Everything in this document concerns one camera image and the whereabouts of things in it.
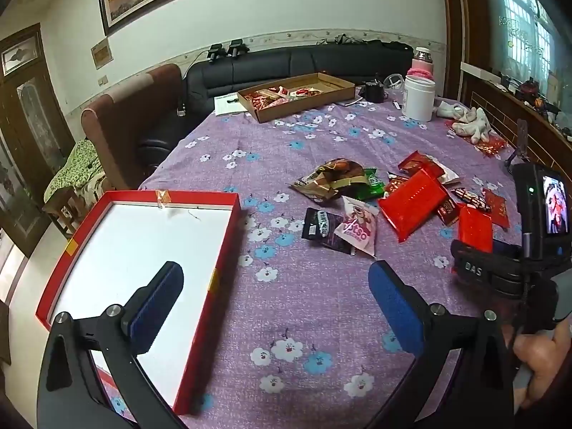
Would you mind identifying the pink thermos bottle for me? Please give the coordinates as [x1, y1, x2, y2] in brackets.
[406, 47, 435, 79]

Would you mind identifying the white flat packet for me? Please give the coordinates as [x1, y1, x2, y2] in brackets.
[429, 156, 461, 186]

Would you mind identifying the red glitter envelope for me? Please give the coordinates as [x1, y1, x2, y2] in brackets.
[474, 136, 509, 158]

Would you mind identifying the red box with white inside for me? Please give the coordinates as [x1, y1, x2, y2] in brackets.
[36, 190, 242, 416]

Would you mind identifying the small brown packet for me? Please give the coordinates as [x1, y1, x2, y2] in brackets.
[435, 199, 461, 226]

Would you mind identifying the black leather sofa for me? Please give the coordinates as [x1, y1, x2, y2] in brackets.
[136, 42, 414, 175]

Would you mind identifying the brown armchair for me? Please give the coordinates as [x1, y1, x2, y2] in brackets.
[80, 63, 184, 191]

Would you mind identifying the black snack packet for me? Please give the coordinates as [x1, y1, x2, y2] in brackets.
[301, 208, 354, 255]

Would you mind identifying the purple floral tablecloth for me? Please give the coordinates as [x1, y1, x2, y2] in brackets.
[103, 92, 537, 429]

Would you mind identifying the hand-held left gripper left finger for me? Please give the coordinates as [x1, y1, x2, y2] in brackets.
[38, 261, 188, 429]

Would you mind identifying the black binder clip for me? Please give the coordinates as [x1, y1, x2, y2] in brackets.
[364, 79, 386, 103]

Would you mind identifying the wooden glass door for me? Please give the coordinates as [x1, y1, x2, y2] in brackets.
[0, 22, 77, 255]

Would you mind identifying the dark red gold packet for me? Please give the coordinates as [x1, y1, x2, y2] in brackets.
[398, 151, 445, 184]

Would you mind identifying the small red packet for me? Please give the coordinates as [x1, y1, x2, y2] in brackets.
[457, 204, 493, 253]

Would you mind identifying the red envelope with gold print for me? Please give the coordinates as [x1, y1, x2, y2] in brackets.
[483, 188, 511, 228]

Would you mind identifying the green snack packet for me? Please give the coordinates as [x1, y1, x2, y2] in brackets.
[353, 169, 386, 201]

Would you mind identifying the flat cardboard box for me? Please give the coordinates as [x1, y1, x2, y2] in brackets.
[237, 72, 357, 123]

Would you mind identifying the wooden stool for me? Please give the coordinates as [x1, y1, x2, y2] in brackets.
[42, 185, 92, 237]

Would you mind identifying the pile of red candy packets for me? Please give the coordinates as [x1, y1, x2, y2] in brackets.
[248, 85, 323, 109]

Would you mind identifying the pink and white snack packet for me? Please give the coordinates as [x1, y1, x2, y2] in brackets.
[334, 196, 380, 257]

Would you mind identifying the large shiny red packet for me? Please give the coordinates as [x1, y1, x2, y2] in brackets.
[379, 171, 448, 243]

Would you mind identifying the small wall plaque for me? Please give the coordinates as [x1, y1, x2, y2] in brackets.
[90, 38, 112, 70]

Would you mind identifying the brown sesame snack packet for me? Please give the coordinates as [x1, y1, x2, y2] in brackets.
[290, 158, 369, 202]

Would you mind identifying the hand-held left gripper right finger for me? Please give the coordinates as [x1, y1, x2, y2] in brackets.
[368, 260, 514, 429]

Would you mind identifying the person's right hand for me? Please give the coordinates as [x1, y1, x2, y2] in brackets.
[513, 315, 572, 414]

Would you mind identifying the white notebook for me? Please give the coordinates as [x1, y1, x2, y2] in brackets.
[214, 93, 246, 116]

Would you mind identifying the green floral cloth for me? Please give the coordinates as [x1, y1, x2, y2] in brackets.
[44, 138, 105, 202]

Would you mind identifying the black phone stand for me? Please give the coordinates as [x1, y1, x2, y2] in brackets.
[505, 118, 531, 175]

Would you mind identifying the white plastic jar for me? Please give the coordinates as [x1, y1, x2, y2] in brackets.
[402, 75, 436, 122]

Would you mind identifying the dark patterned small packet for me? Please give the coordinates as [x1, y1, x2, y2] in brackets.
[451, 188, 491, 211]

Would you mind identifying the wooden sideboard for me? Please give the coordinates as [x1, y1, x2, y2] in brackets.
[460, 63, 572, 188]

